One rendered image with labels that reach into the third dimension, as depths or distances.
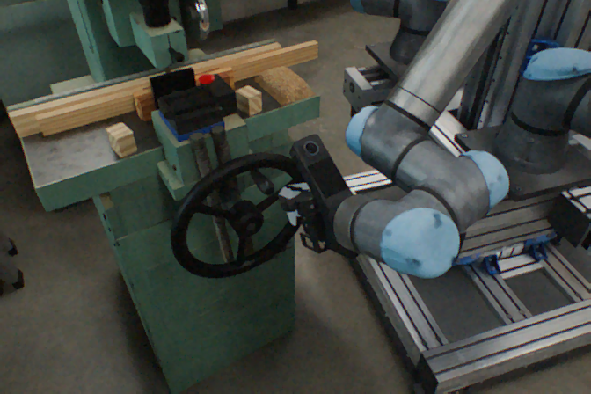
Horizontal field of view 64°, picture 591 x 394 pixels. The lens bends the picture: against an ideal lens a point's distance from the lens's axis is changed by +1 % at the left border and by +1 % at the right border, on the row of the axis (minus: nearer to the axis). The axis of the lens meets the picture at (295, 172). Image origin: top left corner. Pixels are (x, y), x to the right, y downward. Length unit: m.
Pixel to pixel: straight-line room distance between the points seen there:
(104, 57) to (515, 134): 0.93
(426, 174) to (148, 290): 0.79
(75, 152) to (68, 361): 0.96
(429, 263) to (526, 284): 1.20
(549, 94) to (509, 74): 0.26
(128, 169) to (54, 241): 1.25
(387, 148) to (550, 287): 1.18
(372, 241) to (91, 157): 0.60
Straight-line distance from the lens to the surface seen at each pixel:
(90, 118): 1.06
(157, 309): 1.27
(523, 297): 1.67
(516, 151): 1.07
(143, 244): 1.09
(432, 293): 1.58
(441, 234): 0.53
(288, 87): 1.05
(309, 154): 0.66
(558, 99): 1.01
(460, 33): 0.65
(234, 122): 0.88
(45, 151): 1.02
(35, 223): 2.28
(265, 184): 0.78
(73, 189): 0.95
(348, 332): 1.70
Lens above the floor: 1.45
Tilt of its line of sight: 40 degrees down
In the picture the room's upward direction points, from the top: straight up
